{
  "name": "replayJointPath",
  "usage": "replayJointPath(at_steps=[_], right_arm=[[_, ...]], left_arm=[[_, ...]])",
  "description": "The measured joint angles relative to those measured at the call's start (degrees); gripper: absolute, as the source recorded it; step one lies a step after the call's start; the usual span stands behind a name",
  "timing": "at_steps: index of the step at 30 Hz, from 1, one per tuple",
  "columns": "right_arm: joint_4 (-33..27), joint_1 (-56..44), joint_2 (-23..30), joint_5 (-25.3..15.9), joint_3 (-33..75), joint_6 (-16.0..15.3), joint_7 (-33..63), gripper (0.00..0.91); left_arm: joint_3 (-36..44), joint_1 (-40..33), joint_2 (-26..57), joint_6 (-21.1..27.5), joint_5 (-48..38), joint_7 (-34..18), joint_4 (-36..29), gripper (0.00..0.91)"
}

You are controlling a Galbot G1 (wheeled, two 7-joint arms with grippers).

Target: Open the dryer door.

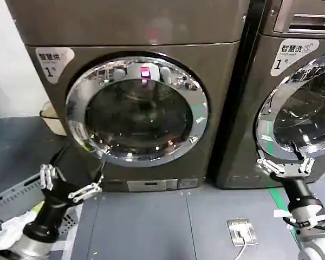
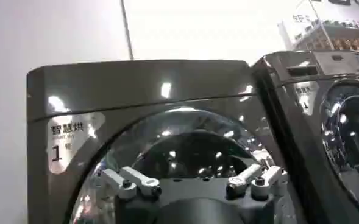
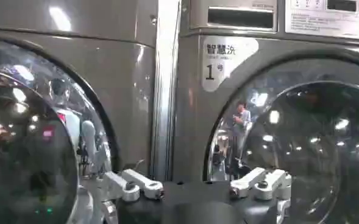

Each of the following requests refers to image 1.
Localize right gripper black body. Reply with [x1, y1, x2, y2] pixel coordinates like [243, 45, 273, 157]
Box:
[269, 163, 322, 215]

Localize grey dryer with drawer handle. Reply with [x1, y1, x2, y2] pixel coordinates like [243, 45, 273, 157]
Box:
[216, 0, 325, 190]

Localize grey plastic laundry basket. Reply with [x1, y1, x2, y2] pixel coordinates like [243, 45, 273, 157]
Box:
[0, 172, 83, 260]

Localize grey dryer with closed top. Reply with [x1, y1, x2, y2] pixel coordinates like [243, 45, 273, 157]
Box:
[4, 0, 244, 193]

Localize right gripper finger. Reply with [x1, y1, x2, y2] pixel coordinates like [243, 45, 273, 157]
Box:
[256, 158, 286, 175]
[290, 139, 316, 174]

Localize white plastic bin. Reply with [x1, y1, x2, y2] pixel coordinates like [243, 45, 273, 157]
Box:
[39, 101, 69, 137]

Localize round glass dryer door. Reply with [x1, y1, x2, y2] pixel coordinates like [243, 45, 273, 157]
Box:
[65, 50, 210, 168]
[255, 50, 325, 174]

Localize steel floor socket plate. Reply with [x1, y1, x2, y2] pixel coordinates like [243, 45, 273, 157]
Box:
[226, 218, 259, 247]

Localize white power cable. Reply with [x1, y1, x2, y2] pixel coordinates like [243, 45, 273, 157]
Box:
[236, 235, 246, 260]

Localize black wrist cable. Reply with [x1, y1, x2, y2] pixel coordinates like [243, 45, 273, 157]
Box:
[283, 216, 325, 232]

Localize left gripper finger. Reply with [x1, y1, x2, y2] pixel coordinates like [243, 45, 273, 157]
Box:
[68, 159, 107, 204]
[40, 143, 81, 191]

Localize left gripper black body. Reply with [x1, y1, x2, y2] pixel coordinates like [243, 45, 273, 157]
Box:
[22, 179, 84, 244]

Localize white clothes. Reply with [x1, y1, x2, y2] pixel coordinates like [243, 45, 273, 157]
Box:
[0, 201, 46, 251]

